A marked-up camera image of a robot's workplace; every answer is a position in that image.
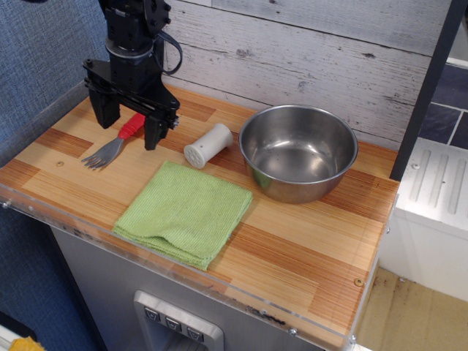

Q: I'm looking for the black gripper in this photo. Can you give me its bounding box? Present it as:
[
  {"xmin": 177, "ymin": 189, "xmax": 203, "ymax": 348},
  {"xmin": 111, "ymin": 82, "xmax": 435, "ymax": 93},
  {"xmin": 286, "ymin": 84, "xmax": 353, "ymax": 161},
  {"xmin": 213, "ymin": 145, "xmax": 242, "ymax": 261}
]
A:
[{"xmin": 83, "ymin": 50, "xmax": 180, "ymax": 151}]

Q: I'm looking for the green towel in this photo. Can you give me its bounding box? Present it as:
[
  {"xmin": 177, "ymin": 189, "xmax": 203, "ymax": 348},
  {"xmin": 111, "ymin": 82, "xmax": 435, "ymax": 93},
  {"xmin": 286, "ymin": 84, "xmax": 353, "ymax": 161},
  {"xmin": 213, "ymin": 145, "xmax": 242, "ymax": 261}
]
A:
[{"xmin": 113, "ymin": 162, "xmax": 253, "ymax": 271}]

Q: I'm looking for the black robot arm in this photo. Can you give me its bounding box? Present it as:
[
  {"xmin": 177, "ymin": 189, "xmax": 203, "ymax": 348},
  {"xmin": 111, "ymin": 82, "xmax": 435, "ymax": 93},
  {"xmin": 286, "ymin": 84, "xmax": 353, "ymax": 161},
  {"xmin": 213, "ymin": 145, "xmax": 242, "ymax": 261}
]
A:
[{"xmin": 83, "ymin": 1, "xmax": 181, "ymax": 151}]

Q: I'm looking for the clear acrylic counter guard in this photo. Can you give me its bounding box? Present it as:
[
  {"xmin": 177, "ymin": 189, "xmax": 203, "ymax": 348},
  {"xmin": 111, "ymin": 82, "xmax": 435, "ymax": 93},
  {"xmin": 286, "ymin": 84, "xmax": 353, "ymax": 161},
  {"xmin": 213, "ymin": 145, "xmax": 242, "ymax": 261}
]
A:
[{"xmin": 1, "ymin": 171, "xmax": 399, "ymax": 350}]

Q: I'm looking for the yellow object at corner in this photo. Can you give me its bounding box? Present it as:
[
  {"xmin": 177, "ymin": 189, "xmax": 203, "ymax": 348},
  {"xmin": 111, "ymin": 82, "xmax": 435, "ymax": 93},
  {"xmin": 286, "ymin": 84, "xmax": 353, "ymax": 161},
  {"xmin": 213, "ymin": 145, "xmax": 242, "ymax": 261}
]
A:
[{"xmin": 8, "ymin": 337, "xmax": 45, "ymax": 351}]

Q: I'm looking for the white plastic spool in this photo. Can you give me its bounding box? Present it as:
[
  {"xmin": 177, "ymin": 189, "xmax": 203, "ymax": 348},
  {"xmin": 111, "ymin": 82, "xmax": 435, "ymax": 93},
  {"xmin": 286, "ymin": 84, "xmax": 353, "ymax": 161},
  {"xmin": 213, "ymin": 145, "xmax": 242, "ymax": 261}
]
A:
[{"xmin": 184, "ymin": 123, "xmax": 233, "ymax": 169}]

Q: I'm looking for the stainless steel bowl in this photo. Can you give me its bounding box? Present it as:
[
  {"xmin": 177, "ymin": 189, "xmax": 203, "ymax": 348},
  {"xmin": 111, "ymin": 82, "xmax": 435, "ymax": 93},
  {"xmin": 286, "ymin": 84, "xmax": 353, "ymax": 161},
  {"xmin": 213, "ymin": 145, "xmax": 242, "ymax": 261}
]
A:
[{"xmin": 238, "ymin": 105, "xmax": 358, "ymax": 203}]

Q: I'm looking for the silver toy fridge dispenser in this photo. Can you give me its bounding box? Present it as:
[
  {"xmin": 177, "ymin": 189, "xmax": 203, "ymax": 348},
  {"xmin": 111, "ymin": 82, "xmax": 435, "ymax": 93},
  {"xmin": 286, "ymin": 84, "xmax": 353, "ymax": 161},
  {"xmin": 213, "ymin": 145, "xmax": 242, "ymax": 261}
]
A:
[{"xmin": 134, "ymin": 290, "xmax": 224, "ymax": 350}]

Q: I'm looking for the white toy sink unit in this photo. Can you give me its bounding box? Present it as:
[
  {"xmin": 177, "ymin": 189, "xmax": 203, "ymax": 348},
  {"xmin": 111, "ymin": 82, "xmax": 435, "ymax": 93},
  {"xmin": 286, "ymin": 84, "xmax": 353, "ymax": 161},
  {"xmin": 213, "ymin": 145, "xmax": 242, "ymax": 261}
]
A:
[{"xmin": 379, "ymin": 138, "xmax": 467, "ymax": 301}]

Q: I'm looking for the red handled metal fork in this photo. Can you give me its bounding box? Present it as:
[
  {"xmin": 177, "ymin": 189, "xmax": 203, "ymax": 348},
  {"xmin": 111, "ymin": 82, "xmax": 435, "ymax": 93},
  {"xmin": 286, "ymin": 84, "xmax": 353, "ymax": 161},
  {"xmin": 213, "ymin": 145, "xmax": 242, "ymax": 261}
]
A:
[{"xmin": 81, "ymin": 113, "xmax": 146, "ymax": 170}]

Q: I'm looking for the black braided cable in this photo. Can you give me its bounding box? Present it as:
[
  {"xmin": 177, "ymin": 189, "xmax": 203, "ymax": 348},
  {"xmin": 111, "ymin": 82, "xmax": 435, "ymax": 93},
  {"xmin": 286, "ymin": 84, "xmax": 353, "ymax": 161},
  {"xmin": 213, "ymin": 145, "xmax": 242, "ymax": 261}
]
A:
[{"xmin": 156, "ymin": 31, "xmax": 183, "ymax": 76}]

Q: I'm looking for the dark vertical post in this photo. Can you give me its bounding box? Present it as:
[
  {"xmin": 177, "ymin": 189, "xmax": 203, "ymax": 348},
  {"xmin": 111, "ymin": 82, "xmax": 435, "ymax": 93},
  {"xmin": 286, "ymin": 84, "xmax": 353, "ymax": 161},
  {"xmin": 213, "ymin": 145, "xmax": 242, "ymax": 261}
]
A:
[{"xmin": 390, "ymin": 0, "xmax": 467, "ymax": 181}]

